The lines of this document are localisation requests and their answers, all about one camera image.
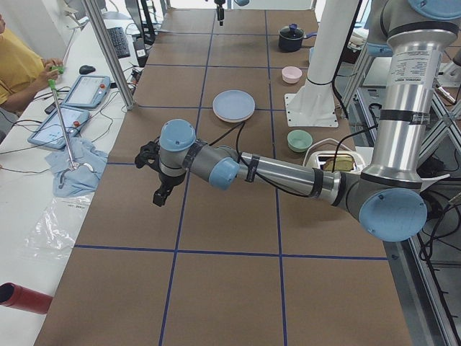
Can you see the lower teach pendant tablet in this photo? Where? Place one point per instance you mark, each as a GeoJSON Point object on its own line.
{"type": "Point", "coordinates": [50, 134]}

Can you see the metal grabber stick green handle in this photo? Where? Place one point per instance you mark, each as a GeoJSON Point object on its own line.
{"type": "Point", "coordinates": [73, 164]}

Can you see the teach pendant tablet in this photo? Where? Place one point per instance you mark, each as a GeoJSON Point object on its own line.
{"type": "Point", "coordinates": [87, 92]}
{"type": "Point", "coordinates": [50, 134]}

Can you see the black computer mouse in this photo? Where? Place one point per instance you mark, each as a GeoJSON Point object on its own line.
{"type": "Point", "coordinates": [86, 69]}

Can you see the aluminium frame post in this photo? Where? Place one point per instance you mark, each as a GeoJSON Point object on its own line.
{"type": "Point", "coordinates": [95, 17]}

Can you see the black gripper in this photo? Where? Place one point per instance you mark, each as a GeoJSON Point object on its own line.
{"type": "Point", "coordinates": [220, 14]}
{"type": "Point", "coordinates": [169, 179]}

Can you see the person in yellow shirt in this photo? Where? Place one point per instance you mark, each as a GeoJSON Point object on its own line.
{"type": "Point", "coordinates": [23, 72]}

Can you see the clear plastic bag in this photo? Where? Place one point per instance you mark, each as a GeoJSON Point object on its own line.
{"type": "Point", "coordinates": [54, 235]}

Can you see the cream toaster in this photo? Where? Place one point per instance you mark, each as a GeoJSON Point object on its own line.
{"type": "Point", "coordinates": [323, 155]}

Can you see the pink bowl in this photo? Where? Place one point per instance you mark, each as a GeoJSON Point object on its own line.
{"type": "Point", "coordinates": [291, 74]}

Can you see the red cylinder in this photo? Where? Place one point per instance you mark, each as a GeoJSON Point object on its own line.
{"type": "Point", "coordinates": [18, 297]}

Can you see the green bowl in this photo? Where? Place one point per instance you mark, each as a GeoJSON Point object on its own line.
{"type": "Point", "coordinates": [299, 141]}

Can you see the upper teach pendant tablet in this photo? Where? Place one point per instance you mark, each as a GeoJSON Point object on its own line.
{"type": "Point", "coordinates": [87, 92]}

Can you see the pink plate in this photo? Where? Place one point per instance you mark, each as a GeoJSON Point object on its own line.
{"type": "Point", "coordinates": [233, 119]}

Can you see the dark blue pot with lid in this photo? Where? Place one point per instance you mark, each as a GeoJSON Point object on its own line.
{"type": "Point", "coordinates": [291, 38]}

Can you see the blue cloth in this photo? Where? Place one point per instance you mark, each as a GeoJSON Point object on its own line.
{"type": "Point", "coordinates": [68, 182]}

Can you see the blue plate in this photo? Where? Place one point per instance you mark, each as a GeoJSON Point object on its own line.
{"type": "Point", "coordinates": [234, 104]}

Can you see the black keyboard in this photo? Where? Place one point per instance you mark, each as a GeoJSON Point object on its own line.
{"type": "Point", "coordinates": [119, 41]}

